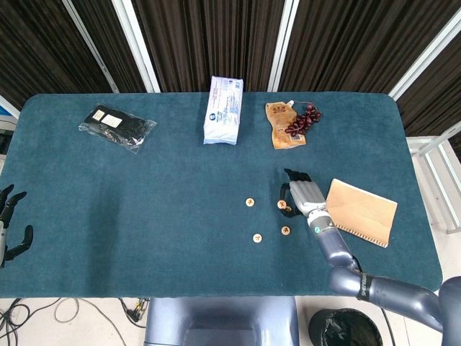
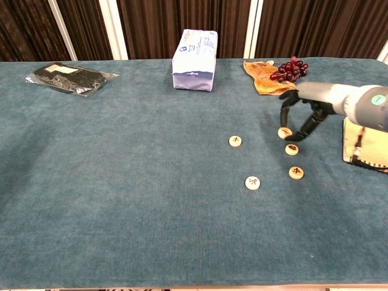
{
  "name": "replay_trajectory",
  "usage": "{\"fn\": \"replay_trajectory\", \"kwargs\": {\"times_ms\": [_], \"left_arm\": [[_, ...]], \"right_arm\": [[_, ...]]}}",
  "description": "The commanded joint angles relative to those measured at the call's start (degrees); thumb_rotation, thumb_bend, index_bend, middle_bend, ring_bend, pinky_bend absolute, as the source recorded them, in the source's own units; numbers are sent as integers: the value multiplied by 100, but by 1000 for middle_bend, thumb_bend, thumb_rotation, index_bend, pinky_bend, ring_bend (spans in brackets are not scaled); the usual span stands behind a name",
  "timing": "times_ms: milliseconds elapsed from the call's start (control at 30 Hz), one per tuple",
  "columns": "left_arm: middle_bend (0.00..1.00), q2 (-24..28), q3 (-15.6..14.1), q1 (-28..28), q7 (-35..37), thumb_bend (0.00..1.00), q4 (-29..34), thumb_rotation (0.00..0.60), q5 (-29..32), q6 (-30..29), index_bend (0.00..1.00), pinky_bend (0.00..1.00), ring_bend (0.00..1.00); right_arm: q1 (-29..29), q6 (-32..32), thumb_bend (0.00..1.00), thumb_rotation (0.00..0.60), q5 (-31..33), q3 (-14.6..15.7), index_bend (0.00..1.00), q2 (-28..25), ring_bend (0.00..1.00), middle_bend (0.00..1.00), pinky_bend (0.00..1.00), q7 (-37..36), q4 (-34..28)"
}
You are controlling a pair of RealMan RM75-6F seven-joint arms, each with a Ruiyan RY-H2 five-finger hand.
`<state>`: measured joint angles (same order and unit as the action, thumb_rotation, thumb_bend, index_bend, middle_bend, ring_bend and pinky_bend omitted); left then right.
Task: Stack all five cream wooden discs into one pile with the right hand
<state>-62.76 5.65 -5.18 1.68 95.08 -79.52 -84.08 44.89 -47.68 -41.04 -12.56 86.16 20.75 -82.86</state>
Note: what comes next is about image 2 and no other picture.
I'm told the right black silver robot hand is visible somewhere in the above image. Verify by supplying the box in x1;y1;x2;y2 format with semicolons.
278;81;353;142

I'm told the purple grape bunch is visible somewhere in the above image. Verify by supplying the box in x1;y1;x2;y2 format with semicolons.
269;56;309;83

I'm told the brown spiral notebook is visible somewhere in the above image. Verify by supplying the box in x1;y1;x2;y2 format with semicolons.
342;116;388;174

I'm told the orange spout pouch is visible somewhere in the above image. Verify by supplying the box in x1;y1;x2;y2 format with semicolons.
242;59;298;96

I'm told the white blue tissue pack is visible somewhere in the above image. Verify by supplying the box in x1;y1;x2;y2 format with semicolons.
171;28;218;92

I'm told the dark brown pleated curtain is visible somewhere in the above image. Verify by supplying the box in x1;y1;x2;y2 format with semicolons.
0;0;388;63

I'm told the teal table cloth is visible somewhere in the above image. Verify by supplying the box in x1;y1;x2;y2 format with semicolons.
0;57;388;289

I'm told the black garment in plastic bag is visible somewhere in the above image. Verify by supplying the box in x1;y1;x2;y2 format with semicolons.
25;62;119;97

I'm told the white frame post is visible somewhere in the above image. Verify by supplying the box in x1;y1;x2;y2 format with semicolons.
376;39;388;64
243;0;264;60
47;0;79;61
98;0;130;61

